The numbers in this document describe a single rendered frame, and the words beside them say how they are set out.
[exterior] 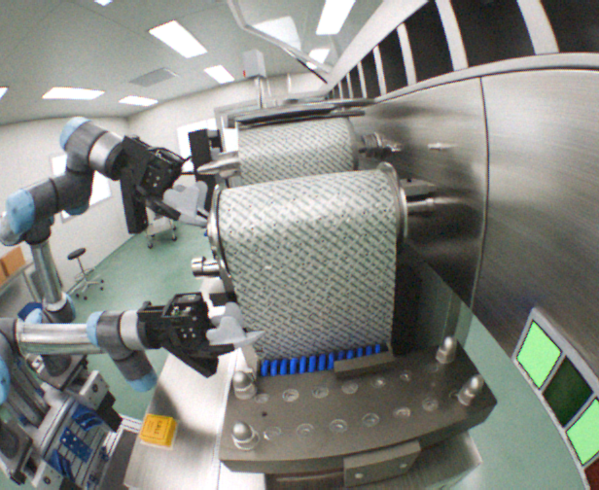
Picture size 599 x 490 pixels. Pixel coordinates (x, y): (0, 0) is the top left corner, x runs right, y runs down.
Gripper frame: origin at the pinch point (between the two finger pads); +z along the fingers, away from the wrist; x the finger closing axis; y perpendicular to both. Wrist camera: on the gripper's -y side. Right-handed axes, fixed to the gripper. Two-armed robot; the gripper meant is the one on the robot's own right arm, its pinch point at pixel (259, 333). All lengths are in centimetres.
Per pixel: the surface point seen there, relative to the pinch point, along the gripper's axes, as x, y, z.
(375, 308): -0.2, 1.9, 18.8
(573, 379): -29.7, 11.0, 29.7
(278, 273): -0.2, 10.6, 5.1
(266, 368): -3.1, -5.4, 0.3
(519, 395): 19, -109, 126
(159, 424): -9.0, -16.7, -24.6
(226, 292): 7.1, 4.4, -5.6
